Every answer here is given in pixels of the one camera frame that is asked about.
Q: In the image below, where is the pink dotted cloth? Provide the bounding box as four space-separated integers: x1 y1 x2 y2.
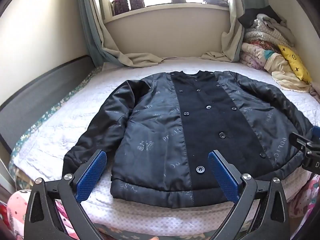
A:
0 189 77 240

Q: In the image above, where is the beige curtain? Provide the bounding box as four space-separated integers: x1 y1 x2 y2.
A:
201 0 248 63
89 0 166 68

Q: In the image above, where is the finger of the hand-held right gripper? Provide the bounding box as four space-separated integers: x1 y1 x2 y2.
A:
290 126 320 153

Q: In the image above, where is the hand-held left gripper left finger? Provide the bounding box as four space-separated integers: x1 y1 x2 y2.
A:
24 150 107 240

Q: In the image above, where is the grey dotted blanket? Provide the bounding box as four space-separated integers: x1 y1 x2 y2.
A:
244 14 297 48

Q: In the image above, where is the pink floral cloth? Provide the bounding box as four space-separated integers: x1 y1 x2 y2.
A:
291 174 320 227

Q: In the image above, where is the cream floral quilt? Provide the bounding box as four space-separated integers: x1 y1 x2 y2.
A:
239 42 312 92

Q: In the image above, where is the dark navy padded jacket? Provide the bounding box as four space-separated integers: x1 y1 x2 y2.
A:
62 70 316 208

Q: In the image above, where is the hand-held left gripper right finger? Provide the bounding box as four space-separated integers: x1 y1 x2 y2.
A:
207 150 292 240

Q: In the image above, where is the jar with pink lid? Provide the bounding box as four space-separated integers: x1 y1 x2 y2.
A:
128 0 146 10
111 0 130 16

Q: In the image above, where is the red patterned blanket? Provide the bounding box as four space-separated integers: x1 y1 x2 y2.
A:
247 39 279 53

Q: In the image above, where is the yellow printed pillow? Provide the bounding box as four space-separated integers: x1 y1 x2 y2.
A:
277 44 313 85

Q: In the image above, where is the black cloth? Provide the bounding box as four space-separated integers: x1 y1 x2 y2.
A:
237 5 284 28

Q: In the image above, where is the white textured mattress cover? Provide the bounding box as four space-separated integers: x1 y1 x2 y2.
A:
10 60 320 230

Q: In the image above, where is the grey bed frame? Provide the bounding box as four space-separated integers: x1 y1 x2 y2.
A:
0 55 98 153

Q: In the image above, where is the dark knitted cloth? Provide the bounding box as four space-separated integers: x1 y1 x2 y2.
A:
202 0 229 7

